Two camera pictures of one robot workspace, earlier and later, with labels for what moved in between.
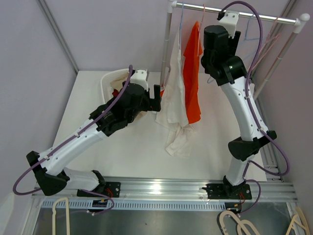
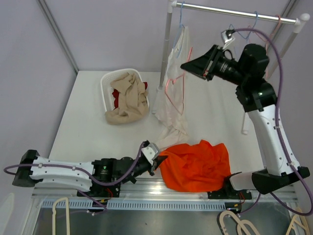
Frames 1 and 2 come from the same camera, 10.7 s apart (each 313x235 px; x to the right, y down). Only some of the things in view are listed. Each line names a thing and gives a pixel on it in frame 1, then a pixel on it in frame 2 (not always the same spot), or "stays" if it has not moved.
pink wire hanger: (263, 45) to (267, 45)
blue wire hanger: (245, 39) to (253, 27)
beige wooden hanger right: (240, 227) stays
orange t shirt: (191, 57) to (199, 167)
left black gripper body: (149, 104) to (140, 168)
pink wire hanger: (199, 30) to (173, 82)
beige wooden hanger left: (67, 215) stays
